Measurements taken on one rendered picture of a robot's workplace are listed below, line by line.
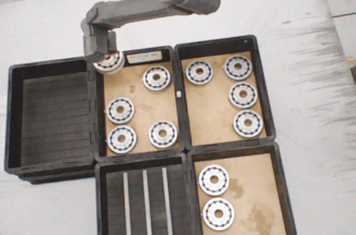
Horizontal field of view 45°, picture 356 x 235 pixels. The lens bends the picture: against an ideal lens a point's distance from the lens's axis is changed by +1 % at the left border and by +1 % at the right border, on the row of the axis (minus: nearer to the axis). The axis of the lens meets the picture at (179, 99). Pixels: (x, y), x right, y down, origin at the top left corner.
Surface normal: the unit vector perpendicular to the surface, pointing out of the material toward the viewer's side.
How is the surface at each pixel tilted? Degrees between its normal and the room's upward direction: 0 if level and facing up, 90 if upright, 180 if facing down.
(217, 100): 0
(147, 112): 0
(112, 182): 0
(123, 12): 49
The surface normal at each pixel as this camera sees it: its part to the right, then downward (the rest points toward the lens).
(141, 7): -0.78, -0.07
